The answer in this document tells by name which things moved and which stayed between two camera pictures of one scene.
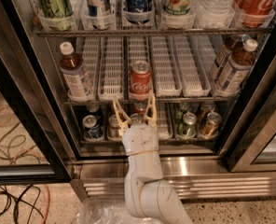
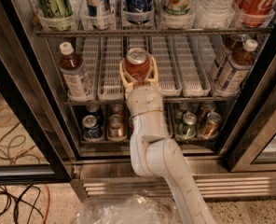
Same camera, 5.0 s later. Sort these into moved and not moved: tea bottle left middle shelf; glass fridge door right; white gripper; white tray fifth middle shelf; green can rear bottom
Moved: white gripper
Not moved: glass fridge door right; tea bottle left middle shelf; white tray fifth middle shelf; green can rear bottom
